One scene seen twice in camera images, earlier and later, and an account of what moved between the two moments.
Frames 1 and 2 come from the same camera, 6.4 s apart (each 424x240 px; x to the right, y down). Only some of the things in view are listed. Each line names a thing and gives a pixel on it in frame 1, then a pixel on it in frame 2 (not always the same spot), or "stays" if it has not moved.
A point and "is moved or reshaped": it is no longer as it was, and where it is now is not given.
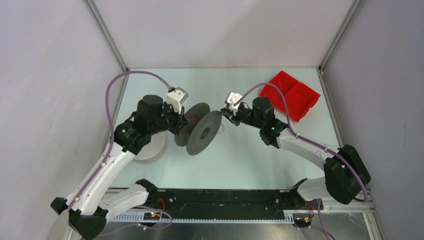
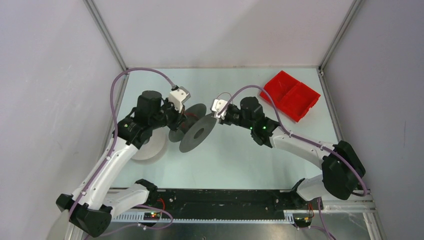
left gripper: (180, 120) stays
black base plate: (230, 201) stays
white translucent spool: (154, 148) stays
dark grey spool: (201, 131) is moved or reshaped
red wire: (198, 117) -> (190, 113)
